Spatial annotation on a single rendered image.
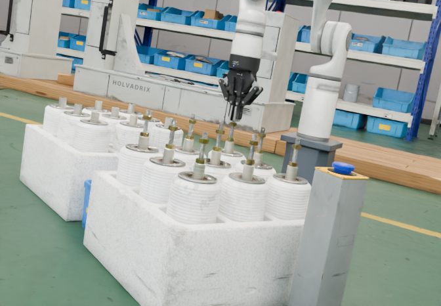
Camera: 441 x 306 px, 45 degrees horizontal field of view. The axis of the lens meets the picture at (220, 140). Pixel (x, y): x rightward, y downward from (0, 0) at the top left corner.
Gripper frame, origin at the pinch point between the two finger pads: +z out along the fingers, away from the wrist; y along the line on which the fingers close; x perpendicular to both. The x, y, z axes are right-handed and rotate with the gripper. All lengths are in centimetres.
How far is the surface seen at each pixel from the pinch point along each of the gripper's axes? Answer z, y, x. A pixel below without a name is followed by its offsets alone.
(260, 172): 10.6, 14.9, -5.9
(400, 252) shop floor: 35, 28, 55
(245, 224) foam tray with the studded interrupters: 17.1, 25.5, -22.6
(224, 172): 10.7, 12.8, -16.1
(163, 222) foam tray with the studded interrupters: 17.3, 18.0, -37.0
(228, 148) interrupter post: 8.6, 0.5, -1.1
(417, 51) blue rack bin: -50, -128, 419
